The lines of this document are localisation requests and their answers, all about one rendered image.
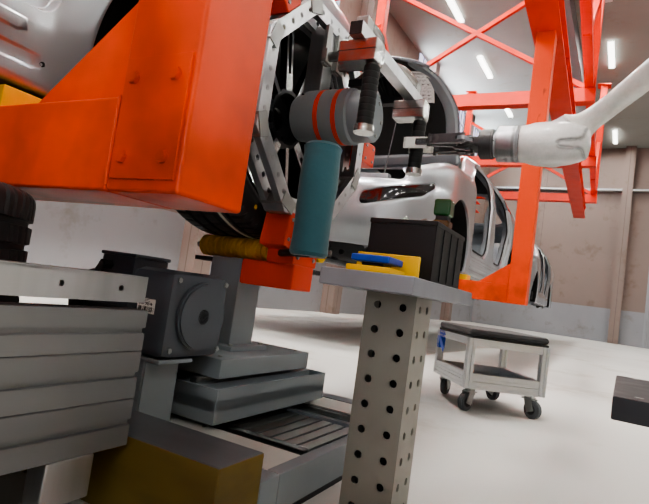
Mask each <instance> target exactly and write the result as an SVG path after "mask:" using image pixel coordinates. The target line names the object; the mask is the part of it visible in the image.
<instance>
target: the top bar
mask: <svg viewBox="0 0 649 504"><path fill-rule="evenodd" d="M349 34H350V36H351V37H352V38H353V39H358V38H367V37H376V36H375V34H374V33H373V32H372V30H371V29H370V28H369V27H368V25H367V24H366V23H365V21H364V20H358V21H351V25H350V32H349ZM384 57H385V58H384V63H383V68H381V69H380V71H381V73H382V74H383V75H384V76H385V77H386V79H387V80H388V81H389V82H390V83H391V84H392V86H393V87H394V88H395V89H396V90H397V91H398V93H399V94H400V95H401V96H402V97H403V99H404V100H416V99H423V97H422V96H421V95H420V93H419V92H418V91H417V90H416V88H415V87H414V86H413V84H412V83H411V82H410V80H409V79H408V78H407V76H406V75H405V74H404V72H403V71H402V70H401V69H400V67H399V66H398V65H397V63H396V62H395V61H394V59H393V58H392V57H391V55H390V54H389V53H388V51H387V50H386V49H385V56H384Z"/></svg>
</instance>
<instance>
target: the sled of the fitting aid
mask: <svg viewBox="0 0 649 504"><path fill-rule="evenodd" d="M324 380H325V372H320V371H316V370H311V369H307V368H301V369H293V370H286V371H278V372H271V373H263V374H256V375H248V376H241V377H233V378H226V379H215V378H211V377H207V376H204V375H200V374H196V373H192V372H188V371H184V370H181V369H178V370H177V377H176V383H175V389H174V396H173V402H172V408H171V413H173V414H177V415H180V416H183V417H186V418H189V419H192V420H196V421H199V422H202V423H205V424H208V425H211V426H214V425H218V424H222V423H226V422H230V421H234V420H238V419H242V418H246V417H250V416H254V415H258V414H262V413H266V412H270V411H273V410H277V409H281V408H285V407H289V406H293V405H297V404H301V403H305V402H309V401H313V400H317V399H321V398H322V395H323V387H324Z"/></svg>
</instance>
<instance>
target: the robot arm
mask: <svg viewBox="0 0 649 504"><path fill-rule="evenodd" d="M648 91H649V58H648V59H647V60H646V61H645V62H644V63H642V64H641V65H640V66H639V67H638V68H637V69H636V70H634V71H633V72H632V73H631V74H630V75H629V76H627V77H626V78H625V79H624V80H623V81H622V82H621V83H619V84H618V85H617V86H616V87H615V88H614V89H612V90H611V91H610V92H609V93H608V94H607V95H605V96H604V97H603V98H601V99H600V100H599V101H598V102H596V103H595V104H593V105H592V106H590V107H589V108H587V109H586V110H584V111H582V112H580V113H578V114H574V115H568V114H564V115H563V116H561V117H559V118H557V119H555V120H554V121H552V122H538V123H532V124H529V125H523V126H519V125H517V126H499V127H498V129H497V131H496V130H495V129H483V130H481V131H480V133H479V135H478V136H477V137H476V136H472V135H465V134H466V132H458V133H441V134H430V133H429V134H428V137H404V142H403V148H408V153H410V148H423V153H433V156H436V153H437V154H438V155H460V156H472V157H473V156H475V153H478V157H479V158H480V159H482V160H493V159H494V158H495V160H496V161H497V162H498V163H499V162H505V163H506V162H507V163H526V164H529V165H533V166H539V167H549V168H553V167H559V166H566V165H571V164H575V163H579V162H582V161H584V160H586V159H587V157H588V155H589V152H590V148H591V137H592V135H593V134H594V132H595V131H597V130H598V129H599V128H600V127H601V126H602V125H604V124H605V123H606V122H607V121H609V120H610V119H611V118H613V117H614V116H615V115H617V114H618V113H619V112H621V111H622V110H623V109H625V108H626V107H627V106H629V105H630V104H631V103H633V102H634V101H636V100H637V99H638V98H640V97H641V96H642V95H644V94H645V93H646V92H648Z"/></svg>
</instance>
